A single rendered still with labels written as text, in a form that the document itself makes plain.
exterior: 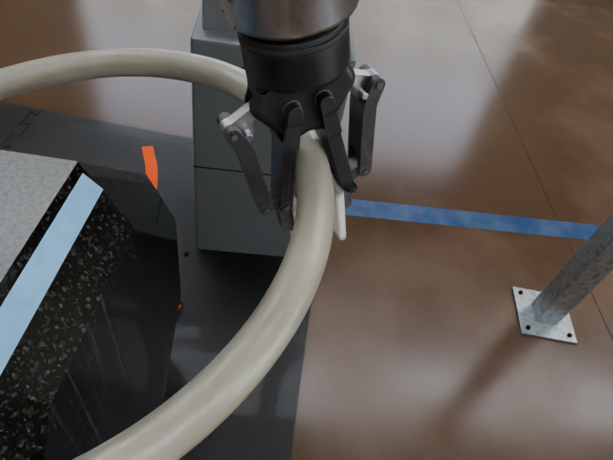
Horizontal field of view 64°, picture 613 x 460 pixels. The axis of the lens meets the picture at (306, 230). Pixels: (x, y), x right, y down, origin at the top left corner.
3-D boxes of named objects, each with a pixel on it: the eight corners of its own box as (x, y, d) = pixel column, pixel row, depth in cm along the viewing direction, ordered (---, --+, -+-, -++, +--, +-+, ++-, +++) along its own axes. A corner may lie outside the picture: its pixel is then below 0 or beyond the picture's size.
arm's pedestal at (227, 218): (200, 165, 204) (196, -41, 144) (319, 178, 209) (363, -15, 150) (179, 261, 171) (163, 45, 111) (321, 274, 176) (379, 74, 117)
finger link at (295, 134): (306, 106, 36) (288, 109, 35) (296, 216, 44) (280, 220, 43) (286, 78, 38) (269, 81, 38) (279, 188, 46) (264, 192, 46)
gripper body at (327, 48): (326, -26, 35) (332, 85, 42) (213, 7, 34) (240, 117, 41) (377, 18, 31) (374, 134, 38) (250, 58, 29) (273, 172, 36)
